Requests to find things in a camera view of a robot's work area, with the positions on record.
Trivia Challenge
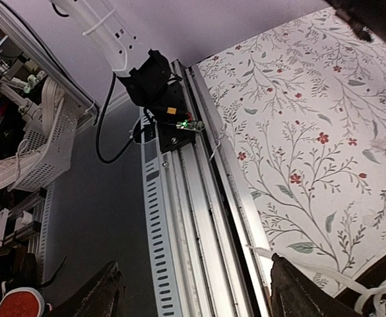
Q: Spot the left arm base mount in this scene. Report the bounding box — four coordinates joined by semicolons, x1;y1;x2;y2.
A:
118;50;205;153

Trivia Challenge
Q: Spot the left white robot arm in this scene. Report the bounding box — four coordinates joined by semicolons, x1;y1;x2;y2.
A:
51;1;386;77

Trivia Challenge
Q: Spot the black canvas sneaker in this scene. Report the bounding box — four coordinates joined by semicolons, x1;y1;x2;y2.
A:
245;244;386;317

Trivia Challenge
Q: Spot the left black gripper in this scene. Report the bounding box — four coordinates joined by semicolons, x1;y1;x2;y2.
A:
326;0;386;43

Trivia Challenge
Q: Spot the black power cable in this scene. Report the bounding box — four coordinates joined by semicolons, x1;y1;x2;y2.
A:
95;72;147;165

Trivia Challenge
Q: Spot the floral patterned table mat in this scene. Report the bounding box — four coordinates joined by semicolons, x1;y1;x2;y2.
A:
198;8;386;279

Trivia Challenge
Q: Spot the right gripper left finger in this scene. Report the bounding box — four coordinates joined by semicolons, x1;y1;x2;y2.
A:
52;261;125;317

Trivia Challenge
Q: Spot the red soled shoe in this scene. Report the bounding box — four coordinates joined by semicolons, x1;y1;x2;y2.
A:
0;287;46;317

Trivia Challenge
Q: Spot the white perforated plastic basket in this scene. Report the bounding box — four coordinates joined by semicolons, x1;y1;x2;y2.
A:
7;96;77;192

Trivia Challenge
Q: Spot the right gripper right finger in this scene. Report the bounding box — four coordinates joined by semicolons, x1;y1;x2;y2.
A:
271;254;359;317

